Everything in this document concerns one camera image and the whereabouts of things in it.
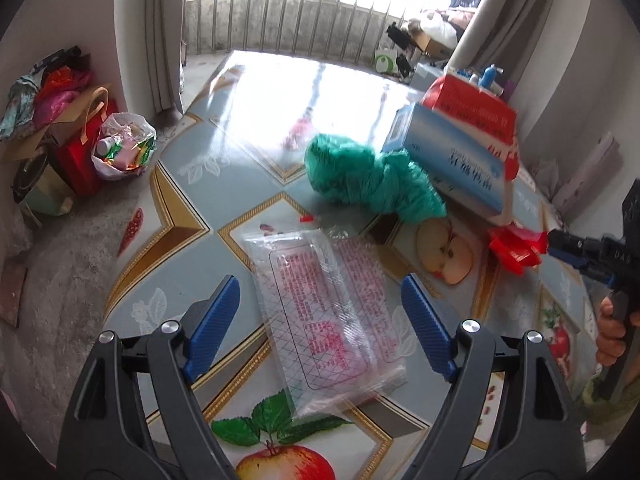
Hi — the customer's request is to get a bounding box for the white trash bag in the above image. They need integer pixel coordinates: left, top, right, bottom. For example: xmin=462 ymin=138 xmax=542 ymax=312
xmin=91 ymin=113 xmax=157 ymax=181

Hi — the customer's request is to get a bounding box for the right hand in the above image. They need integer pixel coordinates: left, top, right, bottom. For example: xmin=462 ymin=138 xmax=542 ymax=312
xmin=596 ymin=297 xmax=627 ymax=366

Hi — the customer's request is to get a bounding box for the pink rolled mat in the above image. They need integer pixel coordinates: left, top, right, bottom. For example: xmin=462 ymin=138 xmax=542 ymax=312
xmin=552 ymin=132 xmax=620 ymax=214

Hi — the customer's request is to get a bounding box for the red plastic wrapper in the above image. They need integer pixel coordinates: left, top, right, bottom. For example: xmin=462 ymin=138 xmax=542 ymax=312
xmin=488 ymin=223 xmax=549 ymax=276

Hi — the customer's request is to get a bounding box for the blue white carton box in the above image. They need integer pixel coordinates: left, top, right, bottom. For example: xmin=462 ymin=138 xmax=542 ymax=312
xmin=383 ymin=103 xmax=513 ymax=224

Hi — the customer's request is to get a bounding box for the red white paper bag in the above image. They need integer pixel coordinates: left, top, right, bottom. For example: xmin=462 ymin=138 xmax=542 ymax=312
xmin=420 ymin=73 xmax=520 ymax=226

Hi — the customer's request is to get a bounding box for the blue bottle on cabinet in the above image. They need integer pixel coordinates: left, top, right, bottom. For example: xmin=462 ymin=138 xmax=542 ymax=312
xmin=478 ymin=64 xmax=503 ymax=90

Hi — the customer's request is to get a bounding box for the clear printed plastic bag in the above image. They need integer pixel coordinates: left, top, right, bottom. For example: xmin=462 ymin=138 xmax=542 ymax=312
xmin=243 ymin=229 xmax=406 ymax=419

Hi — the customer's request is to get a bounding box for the green plastic bag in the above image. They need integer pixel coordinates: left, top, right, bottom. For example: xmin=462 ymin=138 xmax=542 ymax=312
xmin=304 ymin=133 xmax=447 ymax=223

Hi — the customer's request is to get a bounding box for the patterned tablecloth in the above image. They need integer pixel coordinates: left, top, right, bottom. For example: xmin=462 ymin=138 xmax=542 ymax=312
xmin=105 ymin=52 xmax=596 ymax=479

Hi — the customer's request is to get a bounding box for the pile of bags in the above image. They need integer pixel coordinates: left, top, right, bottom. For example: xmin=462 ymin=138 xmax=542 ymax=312
xmin=1 ymin=46 xmax=118 ymax=217

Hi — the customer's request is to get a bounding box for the balcony railing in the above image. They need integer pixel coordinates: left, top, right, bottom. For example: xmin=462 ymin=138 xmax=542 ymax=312
xmin=181 ymin=0 xmax=407 ymax=65

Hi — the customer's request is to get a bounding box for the grey curtain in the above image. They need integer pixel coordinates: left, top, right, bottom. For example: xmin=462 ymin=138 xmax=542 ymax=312
xmin=114 ymin=0 xmax=184 ymax=119

